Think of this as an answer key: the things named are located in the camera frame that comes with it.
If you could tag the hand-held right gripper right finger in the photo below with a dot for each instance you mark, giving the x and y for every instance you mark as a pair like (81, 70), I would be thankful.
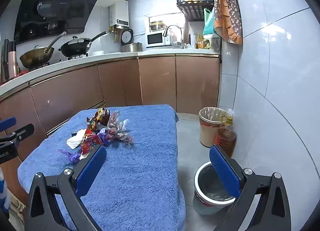
(223, 168)

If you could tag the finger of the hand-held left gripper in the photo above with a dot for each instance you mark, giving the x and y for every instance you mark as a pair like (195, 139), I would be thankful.
(7, 123)
(22, 132)

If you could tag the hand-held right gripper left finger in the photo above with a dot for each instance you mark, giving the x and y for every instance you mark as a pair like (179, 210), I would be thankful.
(91, 168)

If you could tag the white trash bin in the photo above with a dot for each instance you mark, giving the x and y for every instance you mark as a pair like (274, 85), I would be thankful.
(210, 183)

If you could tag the purple candy wrapper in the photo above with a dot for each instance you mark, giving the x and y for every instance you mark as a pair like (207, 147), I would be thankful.
(103, 136)
(72, 157)

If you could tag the red snack wrapper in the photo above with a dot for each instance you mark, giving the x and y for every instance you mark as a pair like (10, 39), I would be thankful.
(88, 143)

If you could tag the white tissue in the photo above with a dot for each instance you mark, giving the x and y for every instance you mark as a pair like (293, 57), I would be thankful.
(75, 141)

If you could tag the clear red-print plastic wrapper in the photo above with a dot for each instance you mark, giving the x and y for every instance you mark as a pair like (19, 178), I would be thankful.
(123, 138)

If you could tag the brown snack wrapper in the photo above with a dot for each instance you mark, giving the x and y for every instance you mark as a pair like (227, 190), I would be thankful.
(101, 118)

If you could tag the white plastic wrapper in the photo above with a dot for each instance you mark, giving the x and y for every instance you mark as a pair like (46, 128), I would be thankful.
(123, 125)

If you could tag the beige trash bin with liner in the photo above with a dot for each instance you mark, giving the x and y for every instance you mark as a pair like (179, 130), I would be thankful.
(208, 131)

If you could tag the cooking oil bottle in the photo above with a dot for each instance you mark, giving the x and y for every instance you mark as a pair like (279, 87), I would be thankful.
(226, 138)

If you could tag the blue fluffy towel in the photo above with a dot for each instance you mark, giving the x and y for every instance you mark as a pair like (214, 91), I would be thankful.
(135, 166)

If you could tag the pink knife block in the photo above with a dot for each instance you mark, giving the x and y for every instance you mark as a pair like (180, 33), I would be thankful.
(11, 58)

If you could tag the brass wok with lid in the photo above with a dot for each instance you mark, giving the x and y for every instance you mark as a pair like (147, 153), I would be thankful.
(36, 57)

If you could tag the gas stove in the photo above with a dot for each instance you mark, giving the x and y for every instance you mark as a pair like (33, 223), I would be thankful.
(72, 58)

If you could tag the black wok with lid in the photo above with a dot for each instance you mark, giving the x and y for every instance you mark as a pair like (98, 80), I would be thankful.
(75, 47)

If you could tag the copper lower cabinets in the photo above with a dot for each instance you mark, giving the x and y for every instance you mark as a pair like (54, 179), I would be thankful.
(155, 81)

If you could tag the black range hood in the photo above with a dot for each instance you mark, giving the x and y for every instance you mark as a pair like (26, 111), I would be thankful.
(60, 11)

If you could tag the condiment bottles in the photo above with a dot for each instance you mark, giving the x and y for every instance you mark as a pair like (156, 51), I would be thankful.
(203, 42)

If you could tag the rice cooker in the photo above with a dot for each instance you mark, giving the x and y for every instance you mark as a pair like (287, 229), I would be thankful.
(130, 45)

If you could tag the white microwave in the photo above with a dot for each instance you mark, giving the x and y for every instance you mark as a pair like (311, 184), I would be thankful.
(155, 39)

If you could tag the green plastic bag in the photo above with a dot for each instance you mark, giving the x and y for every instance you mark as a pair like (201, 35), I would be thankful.
(208, 25)

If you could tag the metal faucet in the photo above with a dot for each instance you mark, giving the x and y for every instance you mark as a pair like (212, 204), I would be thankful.
(175, 27)

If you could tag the white water heater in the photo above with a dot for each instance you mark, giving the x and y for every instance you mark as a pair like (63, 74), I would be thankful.
(119, 13)

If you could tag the orange floral apron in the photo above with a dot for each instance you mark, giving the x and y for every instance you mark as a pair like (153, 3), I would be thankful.
(228, 13)

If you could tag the glass bowls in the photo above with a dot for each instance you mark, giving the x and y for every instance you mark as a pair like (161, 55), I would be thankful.
(157, 25)

